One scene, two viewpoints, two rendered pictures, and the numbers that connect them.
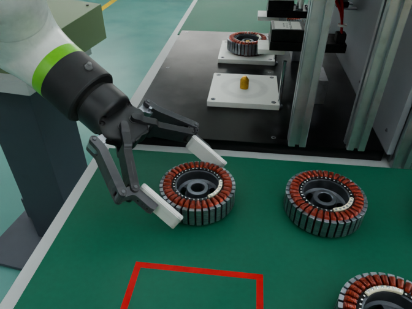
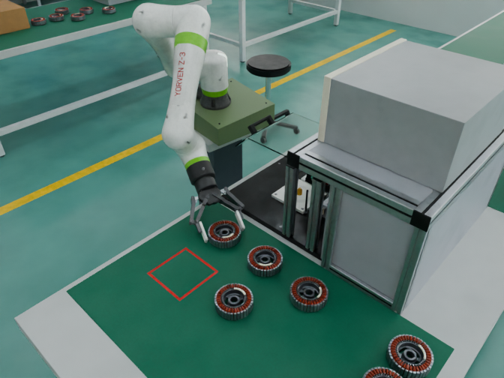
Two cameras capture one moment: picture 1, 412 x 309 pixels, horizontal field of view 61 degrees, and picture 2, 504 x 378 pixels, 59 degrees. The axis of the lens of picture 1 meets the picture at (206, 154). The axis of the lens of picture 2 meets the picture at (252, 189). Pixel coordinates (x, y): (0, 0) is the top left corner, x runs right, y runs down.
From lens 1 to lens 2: 1.09 m
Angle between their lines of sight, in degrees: 29
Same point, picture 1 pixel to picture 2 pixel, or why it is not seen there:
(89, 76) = (201, 172)
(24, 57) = (184, 157)
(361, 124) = (310, 237)
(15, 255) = not seen: hidden behind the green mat
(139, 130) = (213, 199)
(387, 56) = (314, 211)
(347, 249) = (256, 280)
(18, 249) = not seen: hidden behind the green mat
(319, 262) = (241, 278)
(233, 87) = not seen: hidden behind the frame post
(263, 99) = (300, 205)
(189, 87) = (276, 181)
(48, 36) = (194, 152)
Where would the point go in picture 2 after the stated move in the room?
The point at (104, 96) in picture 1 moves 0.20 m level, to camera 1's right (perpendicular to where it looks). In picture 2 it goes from (203, 182) to (250, 203)
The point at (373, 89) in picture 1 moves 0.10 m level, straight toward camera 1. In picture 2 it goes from (313, 223) to (285, 232)
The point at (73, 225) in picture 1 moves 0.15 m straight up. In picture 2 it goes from (177, 226) to (172, 192)
